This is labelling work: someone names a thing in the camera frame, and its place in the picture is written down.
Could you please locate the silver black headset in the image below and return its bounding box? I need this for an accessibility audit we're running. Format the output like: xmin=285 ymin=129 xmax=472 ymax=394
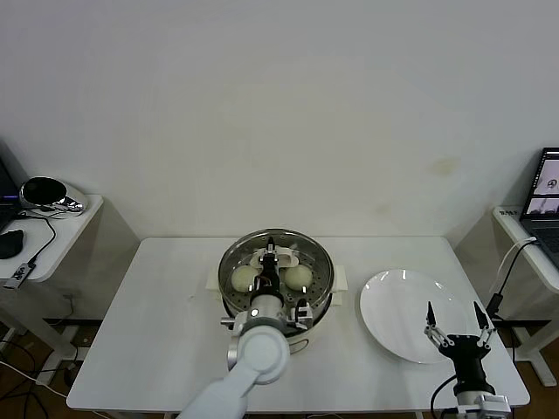
xmin=19 ymin=176 xmax=91 ymax=216

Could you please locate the white laptop cable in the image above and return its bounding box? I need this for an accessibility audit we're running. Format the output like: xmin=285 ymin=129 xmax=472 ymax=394
xmin=487 ymin=237 xmax=539 ymax=298

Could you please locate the dark laptop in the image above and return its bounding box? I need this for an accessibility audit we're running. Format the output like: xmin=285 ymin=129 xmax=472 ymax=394
xmin=0 ymin=152 xmax=23 ymax=232

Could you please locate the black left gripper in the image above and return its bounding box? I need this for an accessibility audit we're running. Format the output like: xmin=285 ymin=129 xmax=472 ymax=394
xmin=256 ymin=236 xmax=281 ymax=300

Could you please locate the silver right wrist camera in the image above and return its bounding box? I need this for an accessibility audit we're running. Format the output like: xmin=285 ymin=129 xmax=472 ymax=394
xmin=473 ymin=394 xmax=510 ymax=419

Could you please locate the white round plate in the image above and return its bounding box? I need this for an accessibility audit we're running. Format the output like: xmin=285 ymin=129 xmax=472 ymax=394
xmin=359 ymin=269 xmax=468 ymax=365

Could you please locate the perforated steel steamer basket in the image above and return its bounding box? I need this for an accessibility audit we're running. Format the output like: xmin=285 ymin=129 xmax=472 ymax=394
xmin=217 ymin=233 xmax=336 ymax=328

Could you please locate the grey usb adapter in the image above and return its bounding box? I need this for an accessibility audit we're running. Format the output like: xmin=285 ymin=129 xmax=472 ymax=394
xmin=3 ymin=260 xmax=37 ymax=289

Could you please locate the cream electric cooker base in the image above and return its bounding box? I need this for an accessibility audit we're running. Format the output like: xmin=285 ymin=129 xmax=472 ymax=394
xmin=205 ymin=265 xmax=349 ymax=355

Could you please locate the open laptop with lit screen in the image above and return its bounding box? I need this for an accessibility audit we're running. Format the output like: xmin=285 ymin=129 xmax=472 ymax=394
xmin=519 ymin=147 xmax=559 ymax=255

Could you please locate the black computer mouse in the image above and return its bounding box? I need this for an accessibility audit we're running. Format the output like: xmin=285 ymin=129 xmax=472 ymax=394
xmin=0 ymin=229 xmax=26 ymax=260

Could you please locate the black floor cable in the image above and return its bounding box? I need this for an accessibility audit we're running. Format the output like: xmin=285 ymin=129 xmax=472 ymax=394
xmin=0 ymin=338 xmax=84 ymax=419

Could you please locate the white floor cable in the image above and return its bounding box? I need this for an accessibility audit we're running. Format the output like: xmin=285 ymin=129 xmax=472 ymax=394
xmin=0 ymin=360 xmax=71 ymax=399

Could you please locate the white steamed baozi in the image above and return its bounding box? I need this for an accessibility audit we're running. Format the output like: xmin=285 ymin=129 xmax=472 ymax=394
xmin=283 ymin=266 xmax=314 ymax=292
xmin=230 ymin=266 xmax=259 ymax=293

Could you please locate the black laptop cable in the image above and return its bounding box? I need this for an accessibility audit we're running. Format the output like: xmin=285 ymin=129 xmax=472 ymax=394
xmin=493 ymin=242 xmax=536 ymax=302

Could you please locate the thin black desk cable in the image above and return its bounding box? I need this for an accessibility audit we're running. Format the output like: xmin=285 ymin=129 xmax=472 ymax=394
xmin=19 ymin=209 xmax=58 ymax=265

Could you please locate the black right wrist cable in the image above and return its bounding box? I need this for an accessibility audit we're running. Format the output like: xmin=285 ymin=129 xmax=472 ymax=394
xmin=430 ymin=377 xmax=459 ymax=419

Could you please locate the white side table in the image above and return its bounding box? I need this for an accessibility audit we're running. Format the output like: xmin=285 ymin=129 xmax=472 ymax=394
xmin=493 ymin=205 xmax=559 ymax=388
xmin=0 ymin=194 xmax=105 ymax=363

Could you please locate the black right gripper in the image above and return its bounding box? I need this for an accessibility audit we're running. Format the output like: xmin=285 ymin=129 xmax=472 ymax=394
xmin=422 ymin=300 xmax=497 ymax=395

